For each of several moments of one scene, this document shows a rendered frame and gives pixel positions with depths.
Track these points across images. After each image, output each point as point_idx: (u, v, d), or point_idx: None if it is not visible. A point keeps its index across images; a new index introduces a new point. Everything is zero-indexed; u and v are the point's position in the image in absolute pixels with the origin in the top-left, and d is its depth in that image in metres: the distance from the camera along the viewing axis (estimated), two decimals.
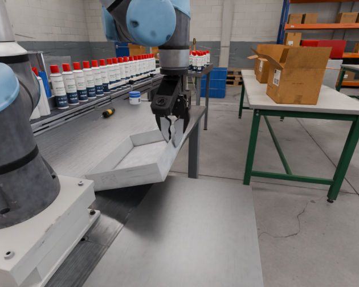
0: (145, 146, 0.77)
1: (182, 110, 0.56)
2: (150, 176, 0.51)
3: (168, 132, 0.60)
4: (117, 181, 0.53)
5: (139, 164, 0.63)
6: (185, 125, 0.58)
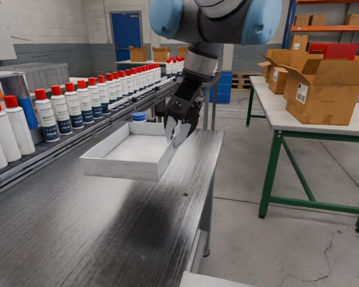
0: (142, 136, 0.76)
1: (192, 115, 0.56)
2: (147, 175, 0.51)
3: (172, 132, 0.60)
4: (111, 171, 0.53)
5: (134, 156, 0.63)
6: (191, 130, 0.58)
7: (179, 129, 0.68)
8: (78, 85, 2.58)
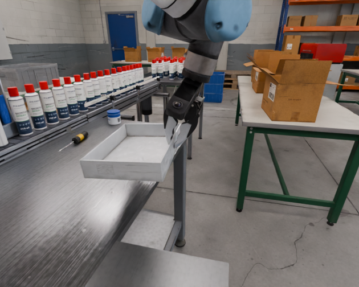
0: (139, 138, 0.76)
1: (192, 115, 0.56)
2: (150, 175, 0.50)
3: (172, 132, 0.60)
4: (113, 172, 0.52)
5: (134, 157, 0.62)
6: (191, 130, 0.58)
7: (178, 129, 0.68)
8: None
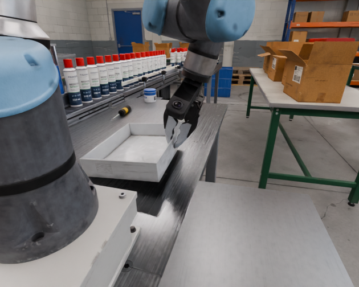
0: (142, 137, 0.76)
1: (192, 115, 0.56)
2: (146, 175, 0.51)
3: (172, 132, 0.60)
4: (111, 171, 0.53)
5: (135, 156, 0.63)
6: (191, 130, 0.58)
7: (179, 129, 0.68)
8: None
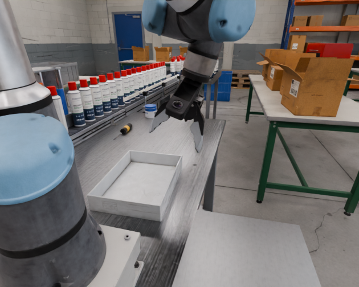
0: (142, 164, 0.81)
1: (192, 115, 0.56)
2: (150, 214, 0.56)
3: (159, 124, 0.60)
4: (117, 209, 0.57)
5: (137, 189, 0.67)
6: (201, 127, 0.57)
7: (178, 163, 0.73)
8: (87, 83, 2.74)
